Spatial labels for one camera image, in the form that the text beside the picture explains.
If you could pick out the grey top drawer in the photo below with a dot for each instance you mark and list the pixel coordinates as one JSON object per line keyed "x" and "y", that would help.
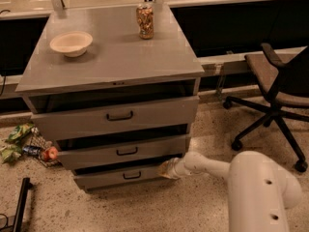
{"x": 116, "y": 118}

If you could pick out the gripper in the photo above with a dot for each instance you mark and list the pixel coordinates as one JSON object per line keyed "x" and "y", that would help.
{"x": 176, "y": 168}

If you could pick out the green chip bag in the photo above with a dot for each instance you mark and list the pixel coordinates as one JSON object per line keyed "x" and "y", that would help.
{"x": 19, "y": 132}

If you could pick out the green snack bag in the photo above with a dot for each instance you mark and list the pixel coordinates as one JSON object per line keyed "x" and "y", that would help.
{"x": 10, "y": 153}

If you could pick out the grey bottom drawer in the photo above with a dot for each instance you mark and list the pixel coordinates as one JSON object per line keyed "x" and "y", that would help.
{"x": 117, "y": 177}

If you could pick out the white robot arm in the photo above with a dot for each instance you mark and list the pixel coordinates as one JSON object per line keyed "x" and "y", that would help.
{"x": 260, "y": 191}

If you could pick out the grey drawer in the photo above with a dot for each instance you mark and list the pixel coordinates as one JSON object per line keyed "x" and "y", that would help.
{"x": 116, "y": 118}
{"x": 124, "y": 152}
{"x": 117, "y": 177}

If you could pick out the patterned drink can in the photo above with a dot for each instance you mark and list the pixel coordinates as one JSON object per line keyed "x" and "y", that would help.
{"x": 145, "y": 20}

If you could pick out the grey middle drawer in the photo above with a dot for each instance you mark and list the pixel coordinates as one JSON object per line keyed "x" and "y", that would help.
{"x": 124, "y": 152}

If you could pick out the black metal stand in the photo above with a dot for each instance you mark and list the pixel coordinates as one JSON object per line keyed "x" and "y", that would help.
{"x": 14, "y": 223}

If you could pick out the black office chair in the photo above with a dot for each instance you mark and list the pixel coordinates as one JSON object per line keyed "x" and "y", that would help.
{"x": 283, "y": 80}

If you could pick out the blue can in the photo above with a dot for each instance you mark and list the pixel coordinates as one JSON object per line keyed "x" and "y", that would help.
{"x": 31, "y": 150}

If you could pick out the red apple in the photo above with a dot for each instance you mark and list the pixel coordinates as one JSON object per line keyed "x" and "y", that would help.
{"x": 50, "y": 154}

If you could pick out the white paper bowl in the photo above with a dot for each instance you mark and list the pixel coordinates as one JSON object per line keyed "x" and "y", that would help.
{"x": 71, "y": 44}

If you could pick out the grey drawer cabinet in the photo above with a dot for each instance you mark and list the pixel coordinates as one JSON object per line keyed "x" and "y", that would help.
{"x": 118, "y": 68}

